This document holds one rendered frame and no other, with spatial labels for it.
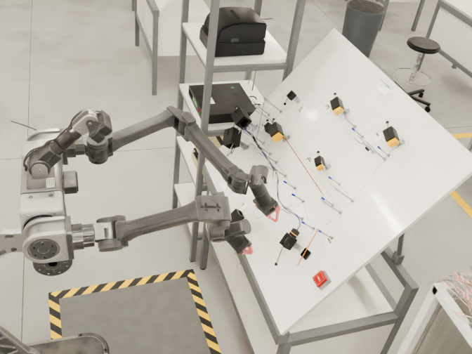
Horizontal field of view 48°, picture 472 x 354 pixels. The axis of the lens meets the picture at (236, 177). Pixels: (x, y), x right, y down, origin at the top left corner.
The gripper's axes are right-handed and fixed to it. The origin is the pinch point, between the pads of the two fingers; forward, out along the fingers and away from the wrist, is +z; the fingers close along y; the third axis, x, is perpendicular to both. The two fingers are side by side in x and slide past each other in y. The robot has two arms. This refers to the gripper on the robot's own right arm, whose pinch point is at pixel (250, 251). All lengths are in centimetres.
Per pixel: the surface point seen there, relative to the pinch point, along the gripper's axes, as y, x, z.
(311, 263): -11.7, -13.3, 19.5
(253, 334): 12, 32, 54
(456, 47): 243, -291, 270
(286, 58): 83, -84, 5
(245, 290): 27, 20, 44
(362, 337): -24, -4, 66
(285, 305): -13.7, 6.7, 22.9
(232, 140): 66, -31, 3
